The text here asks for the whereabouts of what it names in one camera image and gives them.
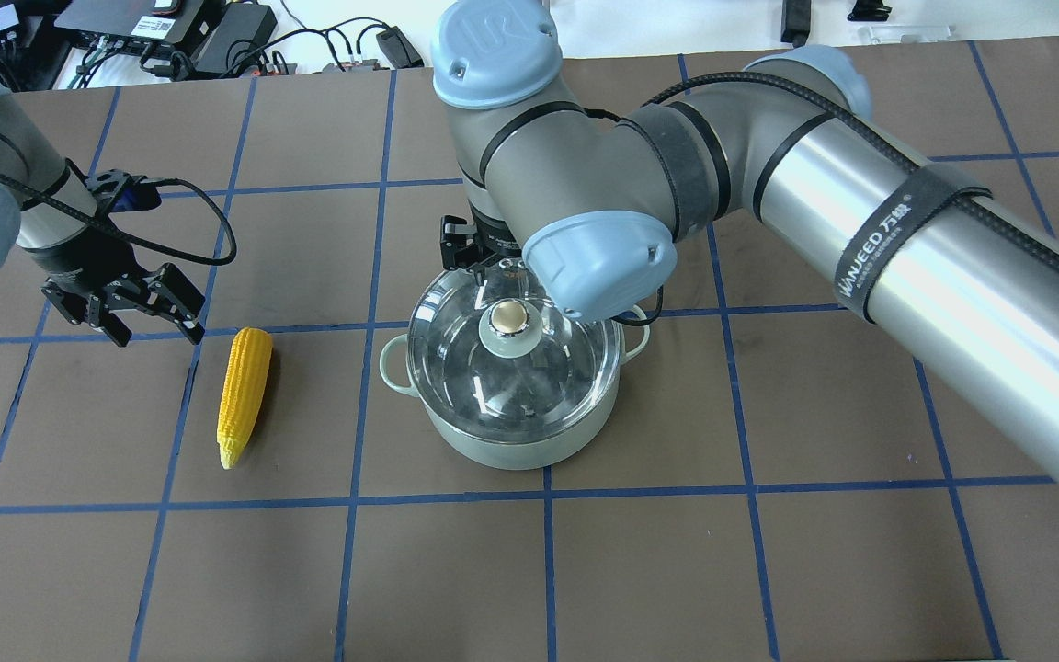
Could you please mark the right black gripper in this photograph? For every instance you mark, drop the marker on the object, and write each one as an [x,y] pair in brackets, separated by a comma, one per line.
[456,245]

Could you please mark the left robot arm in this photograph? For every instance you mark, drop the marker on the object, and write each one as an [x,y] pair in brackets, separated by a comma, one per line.
[62,219]

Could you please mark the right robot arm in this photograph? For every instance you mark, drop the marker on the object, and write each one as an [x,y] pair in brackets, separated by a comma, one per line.
[915,247]

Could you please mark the brown table mat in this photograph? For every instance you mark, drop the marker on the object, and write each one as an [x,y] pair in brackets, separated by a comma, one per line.
[778,480]

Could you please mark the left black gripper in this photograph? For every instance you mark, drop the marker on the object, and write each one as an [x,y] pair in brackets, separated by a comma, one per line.
[88,273]

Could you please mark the glass pot lid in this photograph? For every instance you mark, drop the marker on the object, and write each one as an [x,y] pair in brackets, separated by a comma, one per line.
[504,363]

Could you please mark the pale green steel pot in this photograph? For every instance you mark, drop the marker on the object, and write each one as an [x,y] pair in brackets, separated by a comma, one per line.
[394,371]

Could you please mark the yellow corn cob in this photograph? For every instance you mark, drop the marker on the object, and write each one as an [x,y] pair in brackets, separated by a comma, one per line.
[244,385]

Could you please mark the black power adapter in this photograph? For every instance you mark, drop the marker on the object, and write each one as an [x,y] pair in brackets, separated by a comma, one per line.
[397,49]

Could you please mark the black electronics box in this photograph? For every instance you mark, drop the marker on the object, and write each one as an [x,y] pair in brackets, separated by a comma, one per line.
[177,40]

